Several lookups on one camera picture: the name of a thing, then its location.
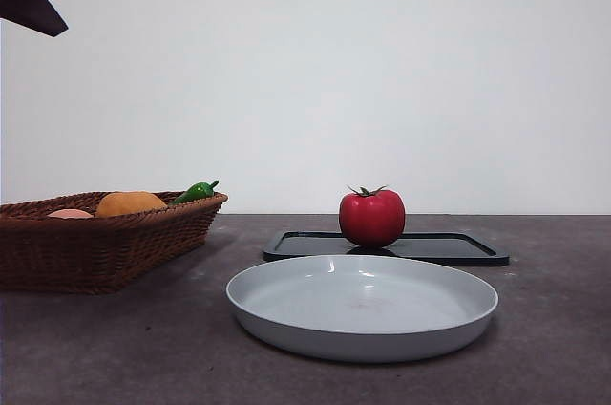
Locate red tomato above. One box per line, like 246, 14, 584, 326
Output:
339, 184, 407, 248

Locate pale brown egg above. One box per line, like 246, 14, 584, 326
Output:
46, 208, 95, 221

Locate green chili pepper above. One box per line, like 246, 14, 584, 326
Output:
169, 180, 221, 207

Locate brown wicker basket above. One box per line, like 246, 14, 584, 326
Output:
0, 190, 229, 295

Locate black rectangular tray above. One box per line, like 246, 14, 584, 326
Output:
263, 230, 511, 267

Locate white round plate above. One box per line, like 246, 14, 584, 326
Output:
225, 253, 500, 364

